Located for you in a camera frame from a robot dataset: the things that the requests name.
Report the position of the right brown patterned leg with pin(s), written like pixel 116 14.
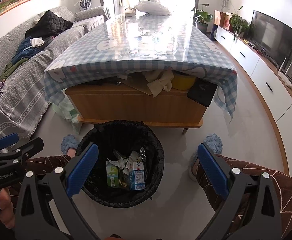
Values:
pixel 259 204

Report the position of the white electric fan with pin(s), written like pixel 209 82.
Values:
pixel 83 5

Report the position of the red white gift bag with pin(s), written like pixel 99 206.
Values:
pixel 226 20

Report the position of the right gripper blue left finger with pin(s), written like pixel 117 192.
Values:
pixel 79 170

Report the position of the left blue fuzzy slipper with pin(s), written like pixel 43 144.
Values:
pixel 69 145

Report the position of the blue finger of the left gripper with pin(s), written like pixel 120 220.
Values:
pixel 8 140

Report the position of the blue checkered tablecloth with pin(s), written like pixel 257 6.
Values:
pixel 124 45

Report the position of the beige tissue box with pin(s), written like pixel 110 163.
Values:
pixel 130 12

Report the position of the black quilted jacket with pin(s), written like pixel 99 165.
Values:
pixel 49 25

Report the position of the white TV cabinet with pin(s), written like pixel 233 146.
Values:
pixel 276 95

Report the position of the potted plant on cabinet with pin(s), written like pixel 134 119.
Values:
pixel 240 26

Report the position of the grey covered sofa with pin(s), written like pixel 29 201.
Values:
pixel 22 95

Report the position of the white green box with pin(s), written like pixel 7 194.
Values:
pixel 134 157

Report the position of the large white plastic bag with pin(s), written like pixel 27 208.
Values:
pixel 152 8

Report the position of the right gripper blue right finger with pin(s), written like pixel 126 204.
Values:
pixel 214 172

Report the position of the blue clothes pile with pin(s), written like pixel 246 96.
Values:
pixel 25 50

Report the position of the left brown patterned leg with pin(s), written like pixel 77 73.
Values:
pixel 40 167

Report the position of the flat screen television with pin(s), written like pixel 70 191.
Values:
pixel 272 36

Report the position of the black lined trash bin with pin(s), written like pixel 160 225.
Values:
pixel 117 139

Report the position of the blue white milk carton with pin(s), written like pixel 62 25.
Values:
pixel 136 176

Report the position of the green medicine box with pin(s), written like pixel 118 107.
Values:
pixel 112 175

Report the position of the green white plastic bag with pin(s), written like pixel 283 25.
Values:
pixel 66 110

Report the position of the white wifi router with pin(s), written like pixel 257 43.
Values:
pixel 284 76

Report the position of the brown paper gift bag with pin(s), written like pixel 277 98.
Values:
pixel 217 17

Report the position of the potted plant on floor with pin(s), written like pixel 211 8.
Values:
pixel 202 18

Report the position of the person's left hand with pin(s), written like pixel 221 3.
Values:
pixel 7 215

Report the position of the brown patterned leg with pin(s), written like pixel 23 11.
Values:
pixel 259 204
pixel 40 167

